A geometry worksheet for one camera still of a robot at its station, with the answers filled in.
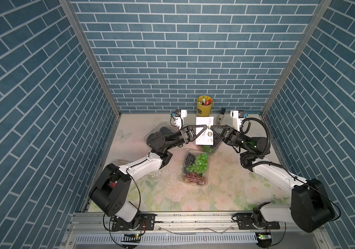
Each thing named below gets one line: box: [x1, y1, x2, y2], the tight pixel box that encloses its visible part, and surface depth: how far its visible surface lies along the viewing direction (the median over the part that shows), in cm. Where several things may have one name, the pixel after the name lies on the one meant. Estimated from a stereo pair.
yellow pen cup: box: [196, 95, 214, 117], surface depth 114 cm
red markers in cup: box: [199, 95, 212, 106], surface depth 114 cm
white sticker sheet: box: [195, 116, 215, 146], surface depth 63 cm
